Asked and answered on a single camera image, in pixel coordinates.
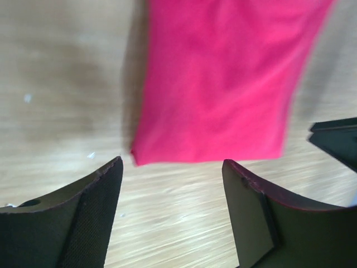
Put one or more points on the pink t shirt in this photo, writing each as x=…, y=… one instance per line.
x=220, y=78

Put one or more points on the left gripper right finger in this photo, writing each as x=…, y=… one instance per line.
x=274, y=227

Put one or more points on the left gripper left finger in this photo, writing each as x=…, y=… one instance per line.
x=69, y=227

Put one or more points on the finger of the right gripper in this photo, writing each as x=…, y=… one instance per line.
x=337, y=138

